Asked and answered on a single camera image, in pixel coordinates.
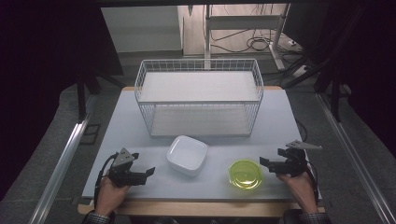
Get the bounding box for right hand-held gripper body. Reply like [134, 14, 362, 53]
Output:
[268, 139, 323, 178]

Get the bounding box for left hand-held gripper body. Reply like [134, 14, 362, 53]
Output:
[106, 147, 148, 189]

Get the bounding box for yellow-green plastic bowl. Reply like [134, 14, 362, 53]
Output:
[228, 159, 264, 190]

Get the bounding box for white square bowl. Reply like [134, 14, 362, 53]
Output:
[165, 134, 209, 177]

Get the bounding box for white wire shelf rack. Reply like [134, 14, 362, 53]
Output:
[134, 58, 265, 138]

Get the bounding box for person's left hand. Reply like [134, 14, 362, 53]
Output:
[93, 175, 133, 217]

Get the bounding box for person's right hand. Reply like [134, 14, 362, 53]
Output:
[276, 172, 319, 215]

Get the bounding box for light grey table mat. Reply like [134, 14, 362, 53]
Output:
[81, 89, 323, 202]

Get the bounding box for black metal stand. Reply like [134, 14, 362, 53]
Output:
[281, 55, 347, 123]
[76, 69, 127, 123]

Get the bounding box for white power strip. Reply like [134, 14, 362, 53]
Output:
[291, 64, 313, 79]

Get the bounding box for white panel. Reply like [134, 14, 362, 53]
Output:
[100, 5, 184, 54]

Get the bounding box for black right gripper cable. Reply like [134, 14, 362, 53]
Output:
[305, 159, 321, 201]

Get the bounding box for thin black cable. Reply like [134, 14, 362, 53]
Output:
[295, 119, 309, 143]

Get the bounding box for aluminium rail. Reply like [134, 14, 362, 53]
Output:
[315, 92, 396, 224]
[28, 112, 93, 224]

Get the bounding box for black floor cables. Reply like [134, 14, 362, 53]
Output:
[210, 27, 302, 54]

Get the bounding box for white desk frame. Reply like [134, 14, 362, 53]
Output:
[203, 3, 290, 72]

